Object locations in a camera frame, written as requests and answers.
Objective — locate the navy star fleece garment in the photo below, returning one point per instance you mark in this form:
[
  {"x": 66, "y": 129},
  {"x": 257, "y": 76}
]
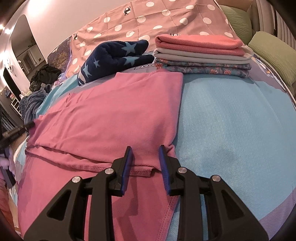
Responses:
[{"x": 112, "y": 57}]

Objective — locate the tan cushion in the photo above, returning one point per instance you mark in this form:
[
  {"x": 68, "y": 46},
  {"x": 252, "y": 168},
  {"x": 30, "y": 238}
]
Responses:
[{"x": 239, "y": 4}]

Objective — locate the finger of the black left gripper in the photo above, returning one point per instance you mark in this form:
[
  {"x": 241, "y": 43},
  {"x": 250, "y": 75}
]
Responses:
[{"x": 9, "y": 137}]

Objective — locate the folded floral garment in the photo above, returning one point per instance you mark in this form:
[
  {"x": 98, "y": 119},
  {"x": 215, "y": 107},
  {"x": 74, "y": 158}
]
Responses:
[{"x": 240, "y": 70}]

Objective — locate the folded coral pink garment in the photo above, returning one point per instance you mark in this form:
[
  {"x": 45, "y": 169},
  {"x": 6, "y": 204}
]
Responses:
[{"x": 209, "y": 44}]

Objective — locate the blue knit clothes pile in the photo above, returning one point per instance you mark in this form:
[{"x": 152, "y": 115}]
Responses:
[{"x": 30, "y": 104}]

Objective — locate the green pillow near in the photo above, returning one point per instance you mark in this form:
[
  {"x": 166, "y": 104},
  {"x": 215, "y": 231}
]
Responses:
[{"x": 277, "y": 53}]

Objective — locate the pink polka dot sheet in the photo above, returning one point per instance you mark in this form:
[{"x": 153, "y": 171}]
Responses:
[{"x": 144, "y": 20}]

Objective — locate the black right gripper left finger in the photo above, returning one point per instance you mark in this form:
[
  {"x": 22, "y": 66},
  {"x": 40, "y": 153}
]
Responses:
[{"x": 81, "y": 200}]

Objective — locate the green pillow far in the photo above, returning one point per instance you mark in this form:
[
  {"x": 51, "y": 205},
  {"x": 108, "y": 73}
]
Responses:
[{"x": 240, "y": 22}]

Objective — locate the dark patterned headboard pillow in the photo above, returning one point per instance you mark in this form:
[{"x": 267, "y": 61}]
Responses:
[{"x": 60, "y": 56}]

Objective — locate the blue geometric bed blanket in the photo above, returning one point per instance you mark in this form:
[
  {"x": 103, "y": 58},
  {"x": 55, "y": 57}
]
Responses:
[{"x": 242, "y": 129}]

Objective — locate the green pillow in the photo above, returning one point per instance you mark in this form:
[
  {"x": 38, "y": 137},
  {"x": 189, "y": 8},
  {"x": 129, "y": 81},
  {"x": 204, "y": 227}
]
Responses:
[
  {"x": 240, "y": 22},
  {"x": 277, "y": 53}
]

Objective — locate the black clothes pile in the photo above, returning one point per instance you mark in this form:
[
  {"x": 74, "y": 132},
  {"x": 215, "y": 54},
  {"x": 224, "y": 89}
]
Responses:
[{"x": 47, "y": 74}]

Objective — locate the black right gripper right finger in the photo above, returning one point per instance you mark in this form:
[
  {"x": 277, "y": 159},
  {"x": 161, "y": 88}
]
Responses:
[{"x": 228, "y": 218}]

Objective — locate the folded white garment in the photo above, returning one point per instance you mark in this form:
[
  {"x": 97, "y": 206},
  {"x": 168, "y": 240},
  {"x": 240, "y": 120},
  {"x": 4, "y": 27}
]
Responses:
[{"x": 175, "y": 55}]

